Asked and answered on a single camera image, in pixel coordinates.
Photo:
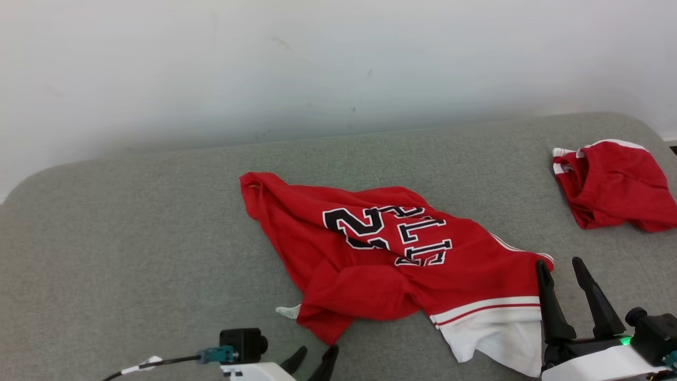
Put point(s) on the red jersey with black lettering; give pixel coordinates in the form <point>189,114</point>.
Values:
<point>370,275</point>

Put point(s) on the teal right camera connector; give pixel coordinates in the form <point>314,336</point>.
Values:
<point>673,360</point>

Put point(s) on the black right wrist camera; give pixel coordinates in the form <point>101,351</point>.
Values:
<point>653,330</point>

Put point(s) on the wall baseboard strip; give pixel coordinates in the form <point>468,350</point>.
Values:
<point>670,145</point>

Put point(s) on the red shorts with white stripes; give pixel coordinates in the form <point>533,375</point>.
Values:
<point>613,185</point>

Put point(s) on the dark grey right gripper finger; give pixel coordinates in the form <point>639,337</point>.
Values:
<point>597,301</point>
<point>552,307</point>

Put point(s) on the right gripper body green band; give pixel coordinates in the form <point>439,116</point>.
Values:
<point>582,346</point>

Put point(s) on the teal left camera connector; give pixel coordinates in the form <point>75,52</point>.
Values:
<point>216,354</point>

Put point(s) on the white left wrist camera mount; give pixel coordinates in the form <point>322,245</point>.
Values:
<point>254,371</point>

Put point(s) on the teal camera connector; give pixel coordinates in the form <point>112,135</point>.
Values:
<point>673,360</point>
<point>216,354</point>

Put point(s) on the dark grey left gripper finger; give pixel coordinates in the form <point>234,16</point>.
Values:
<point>294,362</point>
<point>323,365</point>

